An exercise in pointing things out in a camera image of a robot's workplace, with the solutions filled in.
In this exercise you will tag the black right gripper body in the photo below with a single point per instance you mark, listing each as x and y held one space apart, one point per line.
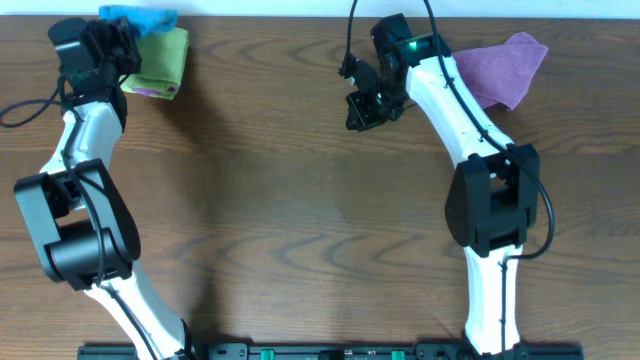
378 103

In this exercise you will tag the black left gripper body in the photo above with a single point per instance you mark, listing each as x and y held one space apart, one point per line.
116 56

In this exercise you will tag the blue microfiber cloth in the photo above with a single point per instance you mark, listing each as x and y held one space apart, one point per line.
143 20

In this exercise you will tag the purple microfiber cloth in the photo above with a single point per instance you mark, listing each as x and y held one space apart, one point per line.
501 74

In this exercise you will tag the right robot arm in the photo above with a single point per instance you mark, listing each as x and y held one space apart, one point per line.
492 200

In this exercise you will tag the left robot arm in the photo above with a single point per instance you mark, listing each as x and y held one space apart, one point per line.
82 231

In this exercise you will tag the folded green cloth top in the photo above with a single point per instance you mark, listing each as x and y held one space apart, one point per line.
163 60

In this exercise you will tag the folded green cloth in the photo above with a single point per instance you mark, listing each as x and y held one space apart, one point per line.
163 60
129 90

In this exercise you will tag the folded green cloth bottom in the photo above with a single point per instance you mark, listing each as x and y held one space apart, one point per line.
129 90

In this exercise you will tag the folded purple cloth in stack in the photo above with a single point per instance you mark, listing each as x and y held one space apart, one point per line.
168 93

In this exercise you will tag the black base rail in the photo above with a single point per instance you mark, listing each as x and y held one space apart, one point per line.
428 350

